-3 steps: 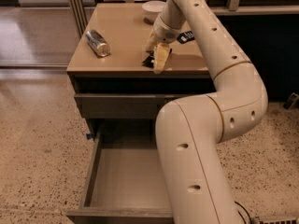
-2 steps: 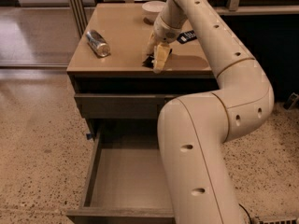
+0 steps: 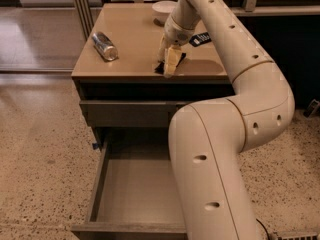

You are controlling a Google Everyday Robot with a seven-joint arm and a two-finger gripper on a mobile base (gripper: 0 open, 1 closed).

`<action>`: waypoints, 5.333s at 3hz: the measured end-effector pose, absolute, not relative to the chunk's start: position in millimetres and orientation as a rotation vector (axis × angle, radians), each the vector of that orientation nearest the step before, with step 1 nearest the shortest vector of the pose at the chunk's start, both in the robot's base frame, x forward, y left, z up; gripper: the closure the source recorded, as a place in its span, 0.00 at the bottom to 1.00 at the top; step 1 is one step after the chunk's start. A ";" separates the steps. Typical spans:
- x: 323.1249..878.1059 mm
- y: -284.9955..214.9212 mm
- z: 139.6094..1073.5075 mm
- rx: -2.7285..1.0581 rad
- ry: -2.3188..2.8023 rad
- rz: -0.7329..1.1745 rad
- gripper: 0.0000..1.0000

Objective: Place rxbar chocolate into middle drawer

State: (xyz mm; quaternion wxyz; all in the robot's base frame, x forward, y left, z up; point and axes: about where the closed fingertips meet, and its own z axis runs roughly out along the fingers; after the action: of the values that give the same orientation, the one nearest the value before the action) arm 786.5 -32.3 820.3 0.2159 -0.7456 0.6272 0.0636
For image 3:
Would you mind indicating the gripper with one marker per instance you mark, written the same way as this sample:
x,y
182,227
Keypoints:
x,y
175,34

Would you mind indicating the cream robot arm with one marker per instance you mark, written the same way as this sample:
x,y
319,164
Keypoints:
x,y
206,137

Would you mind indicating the grey drawer cabinet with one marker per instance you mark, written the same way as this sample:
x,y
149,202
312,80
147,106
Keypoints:
x,y
131,77

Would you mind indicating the closed grey top drawer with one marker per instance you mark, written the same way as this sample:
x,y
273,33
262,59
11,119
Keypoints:
x,y
129,113

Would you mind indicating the open grey middle drawer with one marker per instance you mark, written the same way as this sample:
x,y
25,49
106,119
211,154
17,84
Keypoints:
x,y
134,195

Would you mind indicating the white ceramic bowl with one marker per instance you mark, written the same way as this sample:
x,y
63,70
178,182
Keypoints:
x,y
162,9

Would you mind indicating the silver metal can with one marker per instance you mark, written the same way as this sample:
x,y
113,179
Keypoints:
x,y
104,46

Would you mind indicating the small dark floor device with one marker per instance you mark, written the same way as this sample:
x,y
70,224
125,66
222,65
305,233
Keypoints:
x,y
312,108

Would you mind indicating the floor power strip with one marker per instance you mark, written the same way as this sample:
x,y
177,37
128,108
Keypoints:
x,y
294,235

